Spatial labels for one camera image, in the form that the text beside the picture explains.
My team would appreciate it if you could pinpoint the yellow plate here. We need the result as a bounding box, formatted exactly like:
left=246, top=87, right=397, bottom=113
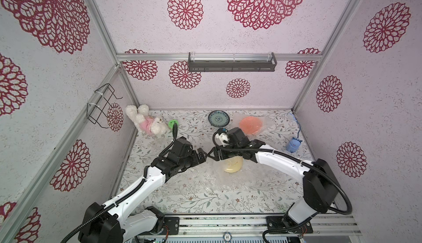
left=211, top=157, right=264, bottom=191

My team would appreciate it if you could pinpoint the clear bubble wrap sheet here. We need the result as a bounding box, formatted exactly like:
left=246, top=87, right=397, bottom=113
left=149, top=159, right=302, bottom=213

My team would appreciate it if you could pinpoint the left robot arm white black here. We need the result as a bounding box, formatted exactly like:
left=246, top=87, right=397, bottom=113
left=62, top=126, right=207, bottom=243

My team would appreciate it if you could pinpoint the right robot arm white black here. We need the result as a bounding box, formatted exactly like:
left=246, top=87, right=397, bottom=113
left=212, top=128, right=353, bottom=243

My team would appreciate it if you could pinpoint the orange plate in bubble wrap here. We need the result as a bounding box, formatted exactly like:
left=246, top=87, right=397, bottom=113
left=233, top=112, right=275, bottom=136

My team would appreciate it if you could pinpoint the green round toy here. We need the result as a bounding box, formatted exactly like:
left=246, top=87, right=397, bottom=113
left=168, top=119, right=179, bottom=129

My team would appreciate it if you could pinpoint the white plush bunny pink dress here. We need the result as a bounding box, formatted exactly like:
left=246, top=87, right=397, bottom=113
left=125, top=104, right=169, bottom=135

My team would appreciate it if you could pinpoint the blue toy with cord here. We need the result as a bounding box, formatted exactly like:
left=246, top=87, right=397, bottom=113
left=286, top=112, right=303, bottom=153

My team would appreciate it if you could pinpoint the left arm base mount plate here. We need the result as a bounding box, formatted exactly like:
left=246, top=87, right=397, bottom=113
left=157, top=217, right=180, bottom=235

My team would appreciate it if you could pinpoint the aluminium front rail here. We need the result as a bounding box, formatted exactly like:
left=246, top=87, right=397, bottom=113
left=121, top=213, right=362, bottom=241

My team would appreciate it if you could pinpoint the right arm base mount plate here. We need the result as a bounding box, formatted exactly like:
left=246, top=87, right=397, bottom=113
left=266, top=216, right=313, bottom=234

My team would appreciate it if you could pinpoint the black wire wall basket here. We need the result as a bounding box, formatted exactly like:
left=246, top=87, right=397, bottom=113
left=86, top=83, right=122, bottom=129

